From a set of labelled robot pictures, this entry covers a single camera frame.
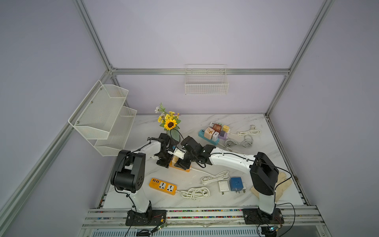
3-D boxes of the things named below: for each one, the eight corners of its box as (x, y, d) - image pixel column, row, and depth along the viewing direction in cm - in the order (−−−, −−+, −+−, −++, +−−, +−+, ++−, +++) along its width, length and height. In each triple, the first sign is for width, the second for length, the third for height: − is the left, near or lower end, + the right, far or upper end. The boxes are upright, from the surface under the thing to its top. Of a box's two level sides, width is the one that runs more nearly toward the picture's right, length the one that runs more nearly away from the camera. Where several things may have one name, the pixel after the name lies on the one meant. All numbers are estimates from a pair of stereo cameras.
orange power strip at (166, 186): (148, 186, 85) (147, 185, 83) (152, 178, 89) (151, 176, 86) (175, 195, 82) (174, 194, 80) (178, 186, 85) (177, 185, 83)
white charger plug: (219, 195, 82) (220, 194, 80) (218, 182, 87) (218, 180, 85) (229, 195, 82) (229, 194, 80) (227, 182, 87) (227, 180, 85)
